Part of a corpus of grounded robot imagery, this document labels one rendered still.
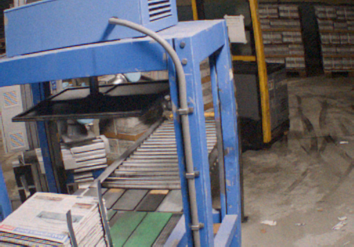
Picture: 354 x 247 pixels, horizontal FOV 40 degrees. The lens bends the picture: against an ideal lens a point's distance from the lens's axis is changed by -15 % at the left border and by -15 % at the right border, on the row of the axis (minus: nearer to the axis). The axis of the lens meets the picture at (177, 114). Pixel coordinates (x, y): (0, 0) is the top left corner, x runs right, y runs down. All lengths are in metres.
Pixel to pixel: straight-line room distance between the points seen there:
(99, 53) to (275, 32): 7.62
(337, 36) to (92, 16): 7.58
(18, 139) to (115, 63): 2.03
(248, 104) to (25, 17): 3.98
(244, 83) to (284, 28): 3.72
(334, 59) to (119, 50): 7.70
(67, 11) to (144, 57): 0.38
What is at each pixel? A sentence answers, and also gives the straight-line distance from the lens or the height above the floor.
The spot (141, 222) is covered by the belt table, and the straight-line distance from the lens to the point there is 2.21.
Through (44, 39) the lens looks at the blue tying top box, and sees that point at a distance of 1.93.
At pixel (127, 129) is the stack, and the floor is 0.69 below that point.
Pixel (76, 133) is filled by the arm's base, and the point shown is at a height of 0.85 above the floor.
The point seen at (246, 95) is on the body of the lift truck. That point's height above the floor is 0.53.
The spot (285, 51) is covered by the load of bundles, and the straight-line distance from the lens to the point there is 9.26.
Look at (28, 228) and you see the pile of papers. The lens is 1.61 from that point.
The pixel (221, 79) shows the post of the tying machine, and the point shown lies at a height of 1.30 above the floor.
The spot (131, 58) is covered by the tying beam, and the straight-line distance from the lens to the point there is 1.68.
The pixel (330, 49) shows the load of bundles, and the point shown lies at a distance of 9.18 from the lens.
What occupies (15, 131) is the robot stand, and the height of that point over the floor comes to 0.91.
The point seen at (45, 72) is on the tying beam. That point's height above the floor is 1.48.
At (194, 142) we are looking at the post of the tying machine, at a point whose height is 1.23.
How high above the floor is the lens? 1.70
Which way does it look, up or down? 13 degrees down
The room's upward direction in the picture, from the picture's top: 6 degrees counter-clockwise
